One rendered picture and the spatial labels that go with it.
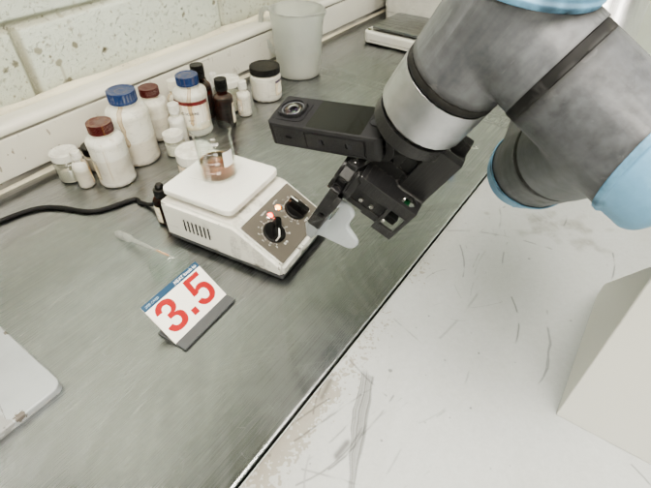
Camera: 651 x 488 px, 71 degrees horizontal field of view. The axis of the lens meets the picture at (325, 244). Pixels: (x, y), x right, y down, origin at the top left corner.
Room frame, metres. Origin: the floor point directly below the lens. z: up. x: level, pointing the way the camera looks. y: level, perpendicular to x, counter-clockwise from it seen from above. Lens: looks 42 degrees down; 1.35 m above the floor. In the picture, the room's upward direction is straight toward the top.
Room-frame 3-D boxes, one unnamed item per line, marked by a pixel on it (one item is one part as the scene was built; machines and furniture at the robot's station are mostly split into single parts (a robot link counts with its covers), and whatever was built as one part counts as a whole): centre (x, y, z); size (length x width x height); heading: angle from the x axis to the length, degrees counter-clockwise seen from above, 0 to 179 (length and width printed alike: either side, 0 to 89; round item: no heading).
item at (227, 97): (0.86, 0.20, 0.95); 0.04 x 0.04 x 0.10
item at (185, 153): (0.63, 0.21, 0.94); 0.06 x 0.06 x 0.08
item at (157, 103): (0.82, 0.33, 0.95); 0.06 x 0.06 x 0.10
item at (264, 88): (1.00, 0.13, 0.94); 0.07 x 0.07 x 0.07
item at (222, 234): (0.52, 0.12, 0.94); 0.22 x 0.13 x 0.08; 62
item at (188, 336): (0.36, 0.17, 0.92); 0.09 x 0.06 x 0.04; 149
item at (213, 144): (0.55, 0.15, 1.02); 0.06 x 0.05 x 0.08; 83
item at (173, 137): (0.75, 0.28, 0.92); 0.04 x 0.04 x 0.04
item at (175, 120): (0.79, 0.28, 0.94); 0.03 x 0.03 x 0.08
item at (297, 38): (1.14, 0.08, 0.97); 0.18 x 0.13 x 0.15; 63
